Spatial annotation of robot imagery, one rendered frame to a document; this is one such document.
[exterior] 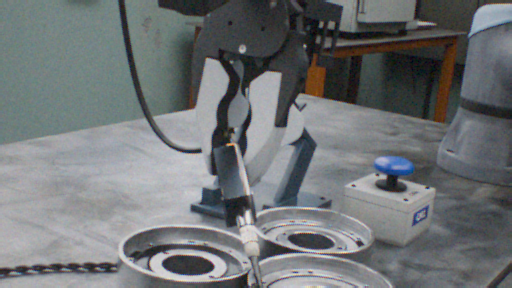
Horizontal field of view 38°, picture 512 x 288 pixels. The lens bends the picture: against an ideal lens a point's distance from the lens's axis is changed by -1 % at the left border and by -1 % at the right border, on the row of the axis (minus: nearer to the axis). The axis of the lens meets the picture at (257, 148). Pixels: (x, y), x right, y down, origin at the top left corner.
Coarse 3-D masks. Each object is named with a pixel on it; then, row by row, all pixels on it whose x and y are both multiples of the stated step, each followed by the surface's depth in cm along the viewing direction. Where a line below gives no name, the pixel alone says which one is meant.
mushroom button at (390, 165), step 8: (376, 160) 73; (384, 160) 73; (392, 160) 73; (400, 160) 73; (376, 168) 73; (384, 168) 72; (392, 168) 72; (400, 168) 72; (408, 168) 72; (392, 176) 73; (392, 184) 73
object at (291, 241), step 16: (272, 208) 66; (288, 208) 66; (304, 208) 67; (320, 208) 67; (256, 224) 63; (272, 224) 65; (288, 224) 66; (304, 224) 66; (320, 224) 66; (336, 224) 66; (352, 224) 65; (272, 240) 58; (288, 240) 62; (304, 240) 64; (320, 240) 64; (336, 240) 63; (368, 240) 63; (272, 256) 58; (336, 256) 57; (352, 256) 58; (368, 256) 60
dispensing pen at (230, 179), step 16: (224, 144) 59; (224, 160) 55; (224, 176) 55; (240, 176) 55; (224, 192) 54; (240, 192) 54; (224, 208) 54; (240, 208) 55; (240, 224) 54; (256, 240) 53; (256, 256) 53; (256, 272) 52
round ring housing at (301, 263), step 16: (288, 256) 56; (304, 256) 56; (320, 256) 56; (272, 272) 55; (288, 272) 55; (304, 272) 56; (320, 272) 56; (336, 272) 56; (352, 272) 56; (368, 272) 55
